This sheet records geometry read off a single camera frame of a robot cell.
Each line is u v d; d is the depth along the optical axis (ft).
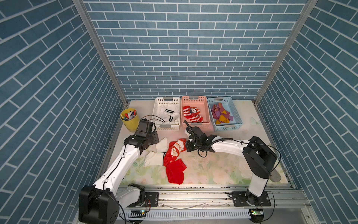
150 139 2.49
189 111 3.55
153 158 2.85
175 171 2.68
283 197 2.51
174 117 3.55
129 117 3.14
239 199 2.42
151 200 2.42
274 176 2.63
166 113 3.66
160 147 3.08
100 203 1.23
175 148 2.92
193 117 3.53
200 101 3.92
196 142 2.32
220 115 3.43
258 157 1.60
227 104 3.92
